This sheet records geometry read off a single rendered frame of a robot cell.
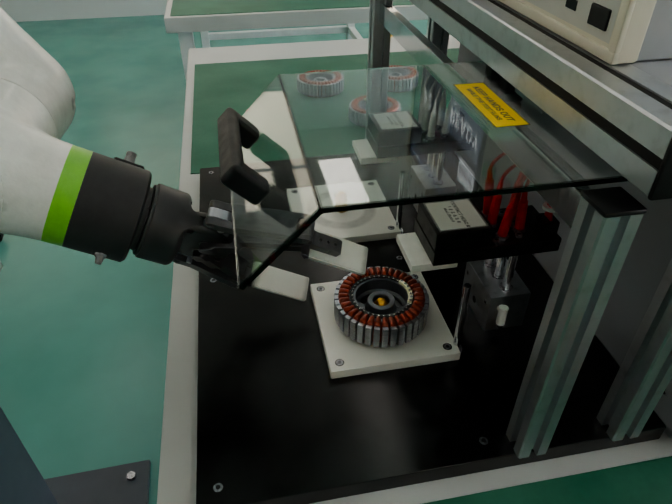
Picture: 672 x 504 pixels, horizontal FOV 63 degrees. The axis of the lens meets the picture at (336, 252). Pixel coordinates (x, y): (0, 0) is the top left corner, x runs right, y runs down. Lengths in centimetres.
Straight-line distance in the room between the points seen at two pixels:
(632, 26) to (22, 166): 47
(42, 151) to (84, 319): 146
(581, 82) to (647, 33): 6
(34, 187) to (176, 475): 30
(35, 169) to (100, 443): 117
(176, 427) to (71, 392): 114
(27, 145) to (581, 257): 44
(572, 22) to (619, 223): 18
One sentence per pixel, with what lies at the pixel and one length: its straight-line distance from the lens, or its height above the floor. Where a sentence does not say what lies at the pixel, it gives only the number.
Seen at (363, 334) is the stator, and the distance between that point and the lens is 62.
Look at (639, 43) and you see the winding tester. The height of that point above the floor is 113.
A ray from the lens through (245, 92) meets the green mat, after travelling 140.
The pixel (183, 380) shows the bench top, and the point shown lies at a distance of 67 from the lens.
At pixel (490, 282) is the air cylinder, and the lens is 68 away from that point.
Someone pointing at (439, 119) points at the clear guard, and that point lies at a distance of 46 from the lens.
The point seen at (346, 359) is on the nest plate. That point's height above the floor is 78.
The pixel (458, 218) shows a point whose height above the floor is 92.
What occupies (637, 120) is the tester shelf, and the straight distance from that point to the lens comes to 40.
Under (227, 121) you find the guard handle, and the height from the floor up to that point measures 106.
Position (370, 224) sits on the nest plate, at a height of 78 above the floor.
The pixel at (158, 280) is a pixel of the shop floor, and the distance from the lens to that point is 202.
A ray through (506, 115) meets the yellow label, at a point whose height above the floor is 107.
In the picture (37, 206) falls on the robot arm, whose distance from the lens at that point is 52.
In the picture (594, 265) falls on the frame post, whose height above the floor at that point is 101.
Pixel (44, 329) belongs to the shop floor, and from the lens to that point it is 198.
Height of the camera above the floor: 125
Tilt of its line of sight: 37 degrees down
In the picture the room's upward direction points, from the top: straight up
